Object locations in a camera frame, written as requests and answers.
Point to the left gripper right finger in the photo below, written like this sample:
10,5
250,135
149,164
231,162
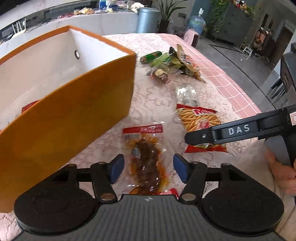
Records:
193,175

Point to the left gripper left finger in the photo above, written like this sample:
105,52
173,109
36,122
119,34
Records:
103,175

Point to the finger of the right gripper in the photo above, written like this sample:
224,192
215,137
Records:
199,137

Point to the red fries snack bag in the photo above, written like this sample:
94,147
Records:
199,118

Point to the clear braised meat packet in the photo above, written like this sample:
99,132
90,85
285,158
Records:
145,151

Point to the clear small snack packet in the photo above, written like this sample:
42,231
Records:
186,95

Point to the clear mixed snack packet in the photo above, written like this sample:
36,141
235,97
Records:
164,75

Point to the beige red snack packet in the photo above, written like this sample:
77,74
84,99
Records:
187,61

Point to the dark green snack packet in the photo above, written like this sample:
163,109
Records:
185,69

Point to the green transparent snack bag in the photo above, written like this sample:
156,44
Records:
166,61

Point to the green sausage snack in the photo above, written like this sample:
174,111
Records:
150,57

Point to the red chips bag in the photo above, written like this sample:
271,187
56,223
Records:
26,107

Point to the person's right hand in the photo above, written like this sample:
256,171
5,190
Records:
283,175

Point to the pink checked tablecloth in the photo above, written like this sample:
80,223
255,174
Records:
226,86

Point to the orange cardboard box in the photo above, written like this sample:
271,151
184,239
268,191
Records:
84,83

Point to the pink space heater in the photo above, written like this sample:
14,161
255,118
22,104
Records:
191,37

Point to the grey drawer cabinet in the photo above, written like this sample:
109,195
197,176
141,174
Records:
236,25

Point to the blue water bottle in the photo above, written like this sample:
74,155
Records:
197,23

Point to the potted plant by bin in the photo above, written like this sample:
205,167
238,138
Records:
166,9

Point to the hanging ivy plant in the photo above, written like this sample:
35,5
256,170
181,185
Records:
218,9

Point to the blue metal trash bin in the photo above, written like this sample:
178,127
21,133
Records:
147,20

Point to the white wifi router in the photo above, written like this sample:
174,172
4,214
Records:
19,27

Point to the white marble tv bench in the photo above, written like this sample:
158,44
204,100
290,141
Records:
101,24

